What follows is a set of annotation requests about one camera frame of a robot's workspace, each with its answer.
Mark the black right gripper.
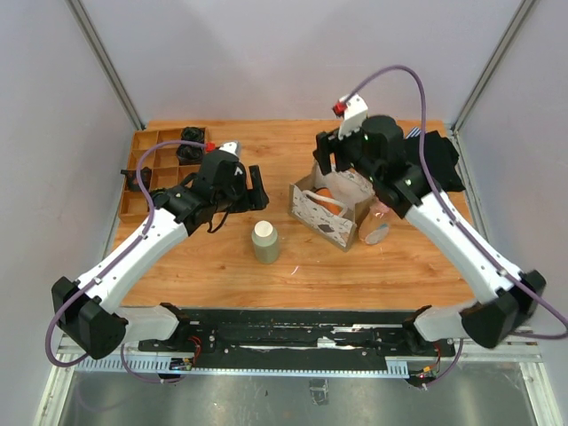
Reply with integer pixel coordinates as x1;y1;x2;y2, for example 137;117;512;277
313;119;380;183

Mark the cream bottle beige cap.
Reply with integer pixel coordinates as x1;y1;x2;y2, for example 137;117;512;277
251;220;280;264

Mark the beige canvas bag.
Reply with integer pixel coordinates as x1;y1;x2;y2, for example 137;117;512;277
288;163;375;252

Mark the clear bottle pink cap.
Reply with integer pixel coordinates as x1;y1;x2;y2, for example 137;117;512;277
359;200;391;246

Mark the blue white striped cloth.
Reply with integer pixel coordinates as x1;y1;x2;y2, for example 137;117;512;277
406;127;422;138

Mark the wooden compartment tray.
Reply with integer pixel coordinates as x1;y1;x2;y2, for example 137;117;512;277
119;126;215;224

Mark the black garment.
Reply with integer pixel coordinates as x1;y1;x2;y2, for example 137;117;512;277
405;130;465;193

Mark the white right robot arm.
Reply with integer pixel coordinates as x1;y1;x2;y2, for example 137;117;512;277
313;95;546;355

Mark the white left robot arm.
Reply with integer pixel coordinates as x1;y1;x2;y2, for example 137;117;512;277
48;141;269;359

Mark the rolled tie dark blue dotted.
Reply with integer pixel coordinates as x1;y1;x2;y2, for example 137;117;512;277
176;144;204;166

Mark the rolled tie green pattern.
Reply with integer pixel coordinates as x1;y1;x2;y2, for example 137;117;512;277
180;126;206;144

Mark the rolled tie orange pattern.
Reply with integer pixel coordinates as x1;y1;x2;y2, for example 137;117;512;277
121;167;152;192

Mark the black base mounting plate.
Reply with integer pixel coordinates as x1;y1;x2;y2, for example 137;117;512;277
138;308;455;368

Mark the white slotted cable duct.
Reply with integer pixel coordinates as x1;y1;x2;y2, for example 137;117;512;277
75;357;409;378

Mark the right aluminium frame post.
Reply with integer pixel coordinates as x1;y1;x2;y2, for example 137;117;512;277
450;0;540;134

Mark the aluminium frame post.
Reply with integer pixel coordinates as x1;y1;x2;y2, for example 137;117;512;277
65;0;146;130
450;0;540;134

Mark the left aluminium frame post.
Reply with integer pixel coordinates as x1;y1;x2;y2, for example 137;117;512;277
65;0;146;130

